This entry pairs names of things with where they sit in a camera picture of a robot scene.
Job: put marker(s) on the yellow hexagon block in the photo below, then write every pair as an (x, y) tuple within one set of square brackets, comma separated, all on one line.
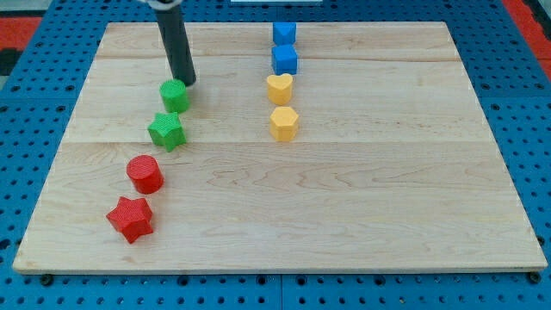
[(283, 124)]

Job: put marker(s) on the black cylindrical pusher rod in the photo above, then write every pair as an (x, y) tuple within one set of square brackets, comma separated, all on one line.
[(176, 44)]

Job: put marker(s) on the red cylinder block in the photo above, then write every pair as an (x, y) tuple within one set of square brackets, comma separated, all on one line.
[(145, 174)]

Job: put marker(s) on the blue cube block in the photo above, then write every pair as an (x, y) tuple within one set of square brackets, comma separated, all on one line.
[(284, 59)]

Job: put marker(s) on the wooden board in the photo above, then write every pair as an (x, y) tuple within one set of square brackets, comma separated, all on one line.
[(394, 168)]

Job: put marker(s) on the green cylinder block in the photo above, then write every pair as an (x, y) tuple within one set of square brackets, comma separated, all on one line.
[(174, 96)]

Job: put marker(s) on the yellow heart block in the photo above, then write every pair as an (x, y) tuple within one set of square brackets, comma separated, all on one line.
[(280, 88)]

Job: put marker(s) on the red star block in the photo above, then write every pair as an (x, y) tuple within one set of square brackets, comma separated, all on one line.
[(132, 218)]

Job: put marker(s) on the green star block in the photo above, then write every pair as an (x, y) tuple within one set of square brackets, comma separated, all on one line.
[(166, 130)]

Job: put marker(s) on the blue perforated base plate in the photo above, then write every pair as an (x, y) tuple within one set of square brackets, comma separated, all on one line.
[(42, 89)]

